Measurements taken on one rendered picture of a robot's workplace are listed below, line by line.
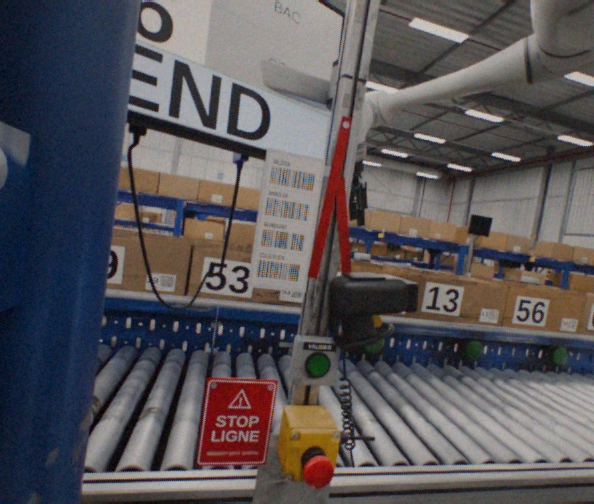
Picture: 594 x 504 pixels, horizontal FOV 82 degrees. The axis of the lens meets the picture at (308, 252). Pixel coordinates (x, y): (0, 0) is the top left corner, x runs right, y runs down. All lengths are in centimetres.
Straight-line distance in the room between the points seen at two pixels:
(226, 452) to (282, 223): 34
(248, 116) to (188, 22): 14
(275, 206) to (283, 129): 17
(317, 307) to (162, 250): 68
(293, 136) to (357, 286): 29
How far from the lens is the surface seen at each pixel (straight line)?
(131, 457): 68
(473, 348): 139
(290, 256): 49
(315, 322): 52
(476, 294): 144
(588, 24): 80
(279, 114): 61
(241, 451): 58
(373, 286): 47
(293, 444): 51
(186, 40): 59
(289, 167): 49
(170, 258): 110
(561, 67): 96
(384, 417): 89
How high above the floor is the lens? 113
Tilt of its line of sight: 3 degrees down
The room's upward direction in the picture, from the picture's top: 9 degrees clockwise
